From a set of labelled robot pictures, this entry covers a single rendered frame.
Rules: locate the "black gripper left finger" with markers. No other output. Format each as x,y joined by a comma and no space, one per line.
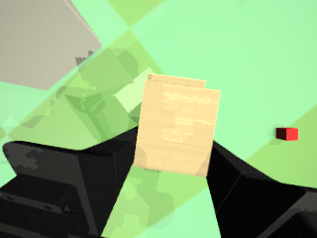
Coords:
97,172

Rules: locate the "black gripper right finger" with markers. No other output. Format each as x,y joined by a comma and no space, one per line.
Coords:
249,204

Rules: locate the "small red block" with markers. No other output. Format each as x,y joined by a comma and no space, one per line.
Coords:
287,134

